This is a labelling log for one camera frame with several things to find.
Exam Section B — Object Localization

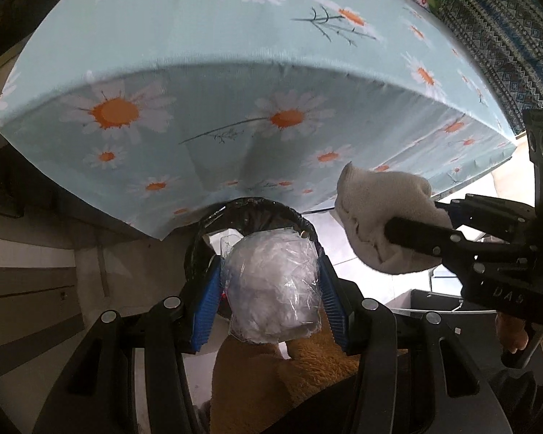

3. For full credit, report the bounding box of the daisy print tablecloth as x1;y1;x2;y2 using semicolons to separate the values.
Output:
0;0;517;241

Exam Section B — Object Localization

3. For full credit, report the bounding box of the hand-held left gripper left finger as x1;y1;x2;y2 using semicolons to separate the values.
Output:
31;257;223;434

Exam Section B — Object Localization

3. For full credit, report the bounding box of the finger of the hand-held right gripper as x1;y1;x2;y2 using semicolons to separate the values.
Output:
384;217;483;273
434;193;537;240

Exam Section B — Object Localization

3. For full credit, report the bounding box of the trash bin with black bag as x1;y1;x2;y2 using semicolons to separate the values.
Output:
183;196;327;291

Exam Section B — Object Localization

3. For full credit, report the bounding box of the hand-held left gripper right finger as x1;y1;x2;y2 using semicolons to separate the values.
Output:
316;254;514;434

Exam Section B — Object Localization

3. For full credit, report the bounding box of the brown plush toy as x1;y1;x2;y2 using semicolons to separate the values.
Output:
208;316;410;434

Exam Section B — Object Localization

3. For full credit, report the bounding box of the blue woven blanket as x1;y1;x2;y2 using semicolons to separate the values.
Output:
434;0;543;142

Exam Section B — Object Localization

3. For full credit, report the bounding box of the white cloth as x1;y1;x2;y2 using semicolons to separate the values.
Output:
335;162;451;276

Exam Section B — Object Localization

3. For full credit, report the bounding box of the person's right hand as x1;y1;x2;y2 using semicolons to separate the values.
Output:
494;312;543;378

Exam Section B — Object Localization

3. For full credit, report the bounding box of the clear plastic bag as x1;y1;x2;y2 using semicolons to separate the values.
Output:
218;230;324;344

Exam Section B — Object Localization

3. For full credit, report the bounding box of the person's right forearm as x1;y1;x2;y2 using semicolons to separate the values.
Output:
484;367;543;434

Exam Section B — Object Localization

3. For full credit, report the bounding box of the dark furniture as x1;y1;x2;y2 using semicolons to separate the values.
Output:
0;0;66;75

